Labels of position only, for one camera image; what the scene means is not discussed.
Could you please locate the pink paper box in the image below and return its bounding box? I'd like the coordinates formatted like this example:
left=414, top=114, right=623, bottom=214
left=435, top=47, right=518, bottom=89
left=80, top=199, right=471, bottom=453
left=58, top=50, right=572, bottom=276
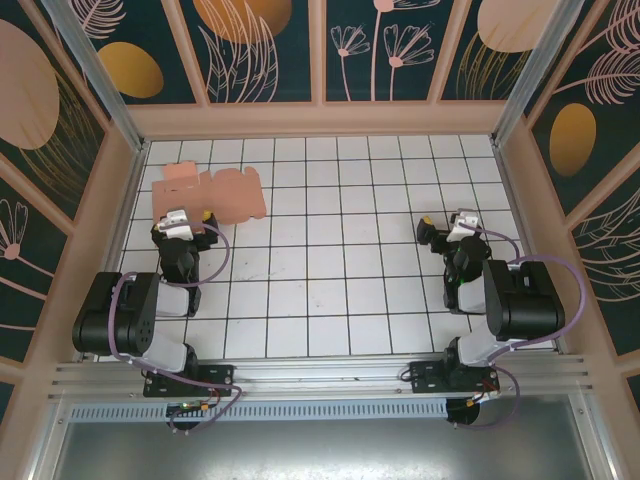
left=151, top=162, right=269, bottom=235

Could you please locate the small green circuit board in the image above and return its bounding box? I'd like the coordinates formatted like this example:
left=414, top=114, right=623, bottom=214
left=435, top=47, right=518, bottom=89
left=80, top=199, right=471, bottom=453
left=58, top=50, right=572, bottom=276
left=166, top=399, right=214, bottom=417

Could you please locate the grey metal sheet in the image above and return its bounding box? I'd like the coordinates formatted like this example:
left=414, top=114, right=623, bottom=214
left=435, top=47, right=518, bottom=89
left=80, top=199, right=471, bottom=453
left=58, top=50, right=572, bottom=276
left=29, top=394, right=626, bottom=480

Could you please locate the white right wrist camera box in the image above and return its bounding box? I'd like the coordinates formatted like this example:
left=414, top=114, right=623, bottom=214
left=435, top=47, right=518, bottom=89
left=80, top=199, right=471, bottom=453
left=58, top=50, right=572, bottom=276
left=447, top=209, right=482, bottom=245

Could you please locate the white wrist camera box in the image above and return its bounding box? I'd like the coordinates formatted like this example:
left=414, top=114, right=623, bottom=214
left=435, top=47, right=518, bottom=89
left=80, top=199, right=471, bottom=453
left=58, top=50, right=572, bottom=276
left=158, top=209, right=195, bottom=239
left=447, top=209, right=482, bottom=245

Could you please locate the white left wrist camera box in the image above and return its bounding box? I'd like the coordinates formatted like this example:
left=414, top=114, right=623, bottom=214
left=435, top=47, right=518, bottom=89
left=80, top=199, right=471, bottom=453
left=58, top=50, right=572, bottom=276
left=158, top=209, right=195, bottom=239

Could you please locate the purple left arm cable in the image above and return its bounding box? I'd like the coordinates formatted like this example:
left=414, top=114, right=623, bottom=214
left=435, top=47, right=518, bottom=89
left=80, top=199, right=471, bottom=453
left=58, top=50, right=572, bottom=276
left=108, top=222, right=245, bottom=435

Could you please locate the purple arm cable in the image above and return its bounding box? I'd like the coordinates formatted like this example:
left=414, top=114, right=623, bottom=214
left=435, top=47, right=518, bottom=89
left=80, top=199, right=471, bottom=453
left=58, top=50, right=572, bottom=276
left=108, top=222, right=245, bottom=435
left=464, top=223, right=586, bottom=432

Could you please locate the aluminium side rail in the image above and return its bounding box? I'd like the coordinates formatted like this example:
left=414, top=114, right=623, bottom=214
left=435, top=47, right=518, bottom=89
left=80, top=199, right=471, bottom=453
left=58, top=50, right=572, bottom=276
left=79, top=142, right=149, bottom=364
left=492, top=142, right=571, bottom=357

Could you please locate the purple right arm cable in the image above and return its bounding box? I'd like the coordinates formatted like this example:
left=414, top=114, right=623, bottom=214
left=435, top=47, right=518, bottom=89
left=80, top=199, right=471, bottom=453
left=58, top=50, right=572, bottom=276
left=464, top=223, right=586, bottom=432

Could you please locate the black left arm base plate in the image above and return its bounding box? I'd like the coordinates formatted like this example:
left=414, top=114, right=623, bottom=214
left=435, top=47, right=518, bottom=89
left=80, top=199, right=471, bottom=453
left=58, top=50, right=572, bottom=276
left=143, top=363, right=236, bottom=399

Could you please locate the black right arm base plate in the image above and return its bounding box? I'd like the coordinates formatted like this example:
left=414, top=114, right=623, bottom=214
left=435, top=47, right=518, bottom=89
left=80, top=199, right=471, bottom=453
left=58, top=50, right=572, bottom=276
left=408, top=360, right=501, bottom=397

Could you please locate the aluminium corner post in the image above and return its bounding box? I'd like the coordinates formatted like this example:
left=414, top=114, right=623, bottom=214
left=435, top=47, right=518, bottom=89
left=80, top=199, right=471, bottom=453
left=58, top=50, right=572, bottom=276
left=40, top=0, right=150, bottom=154
left=491, top=0, right=584, bottom=147

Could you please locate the aluminium mounting rail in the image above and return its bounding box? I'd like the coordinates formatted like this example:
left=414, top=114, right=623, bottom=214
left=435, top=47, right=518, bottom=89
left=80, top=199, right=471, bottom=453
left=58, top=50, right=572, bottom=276
left=47, top=354, right=597, bottom=401

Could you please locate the grey slotted cable duct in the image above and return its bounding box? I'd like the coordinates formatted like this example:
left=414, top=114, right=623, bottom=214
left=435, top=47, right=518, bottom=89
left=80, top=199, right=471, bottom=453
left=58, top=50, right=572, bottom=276
left=68, top=398, right=450, bottom=422

